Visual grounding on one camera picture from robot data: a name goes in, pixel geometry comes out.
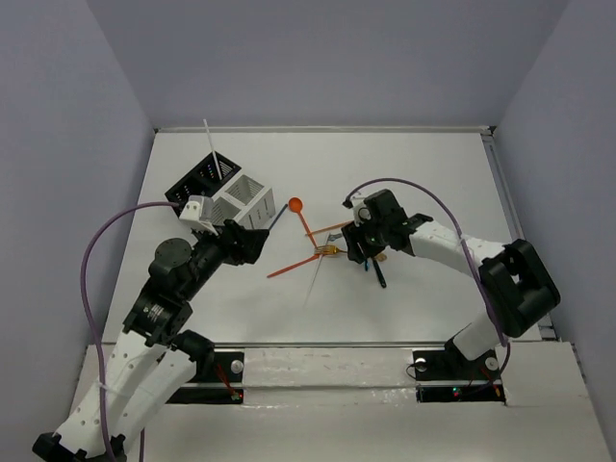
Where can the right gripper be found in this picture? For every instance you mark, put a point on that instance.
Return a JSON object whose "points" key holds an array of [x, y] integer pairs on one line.
{"points": [[353, 234]]}

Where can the gold metal fork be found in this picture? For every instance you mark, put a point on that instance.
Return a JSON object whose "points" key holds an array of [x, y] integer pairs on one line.
{"points": [[328, 250]]}

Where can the orange plastic knife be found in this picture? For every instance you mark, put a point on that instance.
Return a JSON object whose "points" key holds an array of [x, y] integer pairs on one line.
{"points": [[294, 266]]}

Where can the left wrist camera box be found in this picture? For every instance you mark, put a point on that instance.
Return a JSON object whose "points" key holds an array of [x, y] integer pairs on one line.
{"points": [[197, 214]]}

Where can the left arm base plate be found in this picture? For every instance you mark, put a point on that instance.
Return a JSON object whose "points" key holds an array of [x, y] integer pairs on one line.
{"points": [[221, 384]]}

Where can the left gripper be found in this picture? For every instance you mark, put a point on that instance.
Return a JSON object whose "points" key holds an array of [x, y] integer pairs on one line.
{"points": [[239, 241]]}

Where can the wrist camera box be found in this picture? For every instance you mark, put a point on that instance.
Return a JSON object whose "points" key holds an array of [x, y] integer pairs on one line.
{"points": [[361, 212], [197, 214]]}

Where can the orange plastic spoon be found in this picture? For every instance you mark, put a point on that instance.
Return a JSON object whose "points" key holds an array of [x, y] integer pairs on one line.
{"points": [[295, 205]]}

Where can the dark blue chopstick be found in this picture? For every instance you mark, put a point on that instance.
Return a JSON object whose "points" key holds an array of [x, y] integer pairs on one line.
{"points": [[278, 216]]}

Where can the black utensil caddy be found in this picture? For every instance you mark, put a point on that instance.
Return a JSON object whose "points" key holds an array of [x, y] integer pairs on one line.
{"points": [[207, 178]]}

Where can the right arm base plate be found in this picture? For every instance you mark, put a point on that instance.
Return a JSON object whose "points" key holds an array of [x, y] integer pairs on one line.
{"points": [[441, 378]]}

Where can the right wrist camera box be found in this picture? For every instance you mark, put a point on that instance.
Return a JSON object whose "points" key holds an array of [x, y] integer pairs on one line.
{"points": [[361, 212]]}

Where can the small silver utensil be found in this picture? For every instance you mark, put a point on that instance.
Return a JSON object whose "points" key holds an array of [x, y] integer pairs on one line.
{"points": [[334, 237]]}

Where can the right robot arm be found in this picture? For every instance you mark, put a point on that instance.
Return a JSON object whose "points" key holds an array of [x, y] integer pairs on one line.
{"points": [[511, 278]]}

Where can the white utensil caddy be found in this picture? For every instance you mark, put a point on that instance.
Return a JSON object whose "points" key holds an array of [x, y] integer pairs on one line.
{"points": [[246, 201]]}

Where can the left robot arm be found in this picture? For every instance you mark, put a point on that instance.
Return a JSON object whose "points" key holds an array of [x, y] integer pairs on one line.
{"points": [[154, 354]]}

